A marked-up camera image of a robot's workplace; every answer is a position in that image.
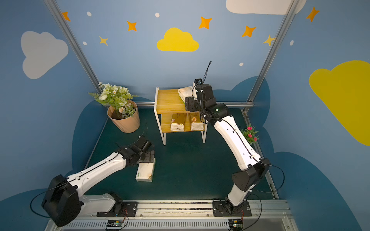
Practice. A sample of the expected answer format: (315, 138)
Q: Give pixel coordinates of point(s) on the gold tissue pack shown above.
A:
(178, 122)
(195, 123)

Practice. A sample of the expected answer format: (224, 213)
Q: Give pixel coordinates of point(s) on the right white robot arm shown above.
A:
(252, 167)

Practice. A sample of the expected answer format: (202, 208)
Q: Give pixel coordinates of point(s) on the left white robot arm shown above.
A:
(65, 199)

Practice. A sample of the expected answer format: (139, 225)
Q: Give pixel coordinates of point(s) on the left green circuit board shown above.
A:
(114, 224)

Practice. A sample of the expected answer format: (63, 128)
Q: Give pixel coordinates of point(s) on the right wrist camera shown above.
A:
(197, 82)

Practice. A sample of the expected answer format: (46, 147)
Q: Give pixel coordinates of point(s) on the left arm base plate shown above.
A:
(121, 209)

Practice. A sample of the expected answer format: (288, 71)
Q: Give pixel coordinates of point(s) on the green circuit board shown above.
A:
(235, 225)
(114, 224)

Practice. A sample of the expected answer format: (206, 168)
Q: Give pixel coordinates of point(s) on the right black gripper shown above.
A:
(191, 104)

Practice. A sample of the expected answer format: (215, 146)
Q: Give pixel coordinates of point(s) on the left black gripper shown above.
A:
(149, 156)

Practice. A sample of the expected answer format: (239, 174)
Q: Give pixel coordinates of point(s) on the right green circuit board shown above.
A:
(235, 225)

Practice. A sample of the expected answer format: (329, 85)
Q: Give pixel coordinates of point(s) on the white tissue pack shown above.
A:
(185, 93)
(145, 172)

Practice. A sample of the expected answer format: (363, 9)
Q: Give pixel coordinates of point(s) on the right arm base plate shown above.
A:
(226, 209)

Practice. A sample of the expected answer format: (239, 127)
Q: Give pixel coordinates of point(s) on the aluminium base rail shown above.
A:
(189, 215)

